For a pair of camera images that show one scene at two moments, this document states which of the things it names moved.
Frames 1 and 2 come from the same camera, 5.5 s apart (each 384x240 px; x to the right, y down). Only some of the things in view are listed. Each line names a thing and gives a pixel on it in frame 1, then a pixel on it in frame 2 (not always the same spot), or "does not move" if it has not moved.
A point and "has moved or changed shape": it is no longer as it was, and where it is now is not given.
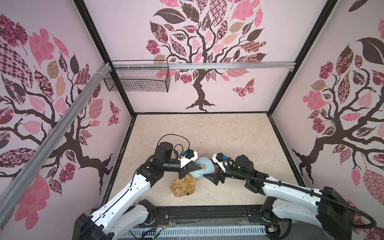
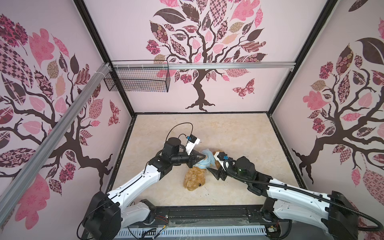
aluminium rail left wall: x=9 y=198 does not move
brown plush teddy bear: x=186 y=186 has moved or changed shape
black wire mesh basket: x=138 y=76 does not move
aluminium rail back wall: x=177 y=66 does not move
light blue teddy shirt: x=209 y=168 has moved or changed shape
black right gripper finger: x=213 y=177 -> x=215 y=172
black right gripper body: x=228 y=174 does not move
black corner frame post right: x=325 y=13 does not move
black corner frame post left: x=104 y=52 does not move
